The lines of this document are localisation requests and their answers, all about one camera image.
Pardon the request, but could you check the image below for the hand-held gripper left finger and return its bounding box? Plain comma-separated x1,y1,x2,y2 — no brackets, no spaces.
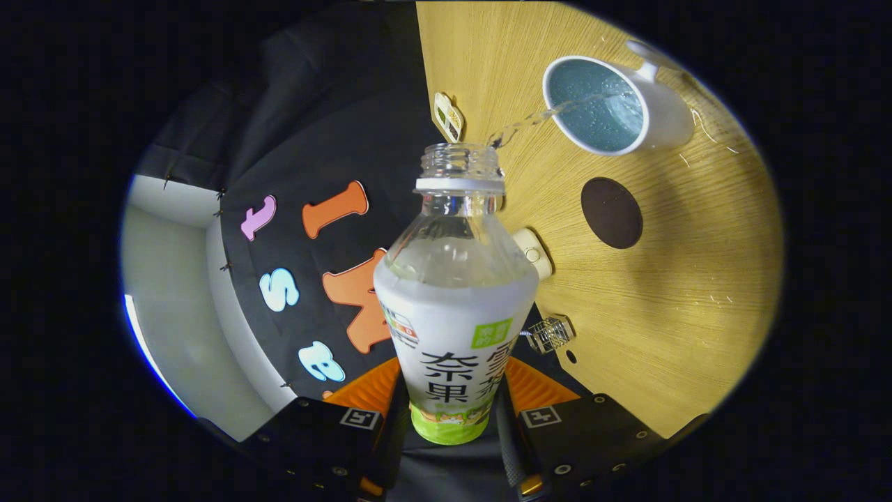
244,357,412,499

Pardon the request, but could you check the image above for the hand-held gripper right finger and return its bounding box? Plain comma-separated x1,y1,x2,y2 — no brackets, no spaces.
496,357,670,499

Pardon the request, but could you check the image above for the clear juice bottle white label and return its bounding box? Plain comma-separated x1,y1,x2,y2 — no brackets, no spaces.
374,142,541,446

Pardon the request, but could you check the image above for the dark brown round coaster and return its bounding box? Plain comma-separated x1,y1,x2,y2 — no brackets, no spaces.
580,176,644,250

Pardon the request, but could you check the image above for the white cup with handle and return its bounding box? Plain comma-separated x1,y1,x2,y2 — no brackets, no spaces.
542,38,696,155

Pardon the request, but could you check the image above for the white toaster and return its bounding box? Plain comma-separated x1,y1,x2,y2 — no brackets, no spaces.
512,227,553,282

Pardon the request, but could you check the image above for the wooden table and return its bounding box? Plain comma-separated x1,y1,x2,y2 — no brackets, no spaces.
416,0,785,440

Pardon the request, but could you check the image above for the white divided dish with beans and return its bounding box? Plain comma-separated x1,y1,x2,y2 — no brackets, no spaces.
433,91,466,144

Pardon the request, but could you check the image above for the metal wire utensil holder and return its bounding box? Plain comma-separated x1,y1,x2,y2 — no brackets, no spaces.
526,314,577,355

